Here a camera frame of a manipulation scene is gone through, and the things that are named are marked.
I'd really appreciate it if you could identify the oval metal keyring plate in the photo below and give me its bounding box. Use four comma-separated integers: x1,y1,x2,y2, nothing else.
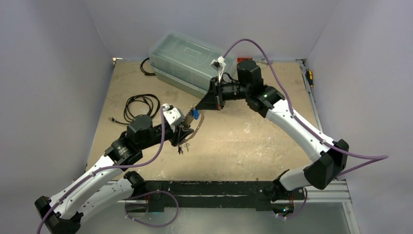
179,105,205,141

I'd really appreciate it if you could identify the blue tagged key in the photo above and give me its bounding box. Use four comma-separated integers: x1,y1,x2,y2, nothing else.
192,109,199,120

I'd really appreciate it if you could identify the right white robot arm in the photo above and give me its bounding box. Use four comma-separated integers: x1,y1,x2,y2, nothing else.
196,60,349,198

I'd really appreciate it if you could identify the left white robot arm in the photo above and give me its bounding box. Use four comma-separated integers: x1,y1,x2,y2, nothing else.
35,110,195,234

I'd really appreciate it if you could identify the green tagged key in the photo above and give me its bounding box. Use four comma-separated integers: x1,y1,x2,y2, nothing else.
184,143,190,152

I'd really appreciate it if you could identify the translucent green storage box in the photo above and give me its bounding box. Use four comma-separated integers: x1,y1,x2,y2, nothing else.
149,31,225,98

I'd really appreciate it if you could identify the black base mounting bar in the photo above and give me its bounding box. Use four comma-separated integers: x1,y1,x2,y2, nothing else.
123,171,307,215

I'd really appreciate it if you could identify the yellow black screwdriver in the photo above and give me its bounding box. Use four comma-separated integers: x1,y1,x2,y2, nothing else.
305,70,314,88

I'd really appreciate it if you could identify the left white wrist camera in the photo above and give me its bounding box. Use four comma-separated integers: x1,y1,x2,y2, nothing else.
162,103,185,126

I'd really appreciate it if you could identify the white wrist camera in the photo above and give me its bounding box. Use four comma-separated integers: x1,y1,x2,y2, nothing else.
162,103,185,126
210,56,226,83

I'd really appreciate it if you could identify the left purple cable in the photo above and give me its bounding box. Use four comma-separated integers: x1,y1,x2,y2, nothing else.
35,106,167,234

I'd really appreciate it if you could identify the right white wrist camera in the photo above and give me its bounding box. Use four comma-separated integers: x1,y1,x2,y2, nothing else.
210,56,226,83

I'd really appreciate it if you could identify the coiled black cable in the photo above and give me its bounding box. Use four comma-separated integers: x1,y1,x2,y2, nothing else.
110,94,161,125

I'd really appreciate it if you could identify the red handled wrench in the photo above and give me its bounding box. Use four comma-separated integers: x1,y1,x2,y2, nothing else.
237,57,273,64

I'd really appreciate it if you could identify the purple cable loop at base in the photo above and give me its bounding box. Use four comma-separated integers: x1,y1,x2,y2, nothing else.
124,189,180,228

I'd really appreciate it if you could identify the black cable behind box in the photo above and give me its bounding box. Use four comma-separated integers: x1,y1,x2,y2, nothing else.
140,57,157,77

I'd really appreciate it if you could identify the aluminium rail right side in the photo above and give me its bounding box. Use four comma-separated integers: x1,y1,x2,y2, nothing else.
296,59,360,234

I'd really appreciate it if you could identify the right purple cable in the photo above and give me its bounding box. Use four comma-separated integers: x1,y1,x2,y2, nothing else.
223,39,390,176

